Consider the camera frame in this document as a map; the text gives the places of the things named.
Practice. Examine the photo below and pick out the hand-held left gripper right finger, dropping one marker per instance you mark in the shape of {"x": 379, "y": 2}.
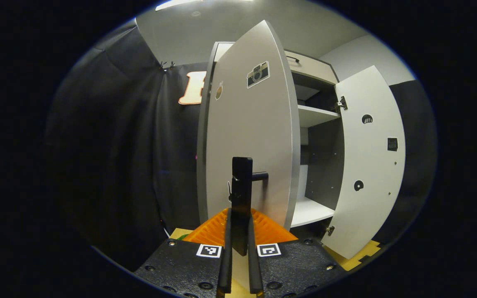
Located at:
{"x": 254, "y": 265}

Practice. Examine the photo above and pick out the beige double-door shoe cabinet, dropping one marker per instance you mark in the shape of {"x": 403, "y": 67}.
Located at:
{"x": 323, "y": 165}

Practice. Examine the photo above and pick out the black backdrop cloth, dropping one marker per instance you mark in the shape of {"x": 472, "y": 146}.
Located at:
{"x": 114, "y": 145}

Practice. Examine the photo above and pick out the white cabinet shelf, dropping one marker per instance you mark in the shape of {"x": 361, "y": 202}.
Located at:
{"x": 315, "y": 116}
{"x": 311, "y": 211}

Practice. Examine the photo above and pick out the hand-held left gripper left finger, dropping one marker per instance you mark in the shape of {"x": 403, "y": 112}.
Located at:
{"x": 225, "y": 265}

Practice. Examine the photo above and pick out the metal door hinge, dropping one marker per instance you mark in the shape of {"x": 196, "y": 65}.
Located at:
{"x": 342, "y": 103}
{"x": 330, "y": 230}

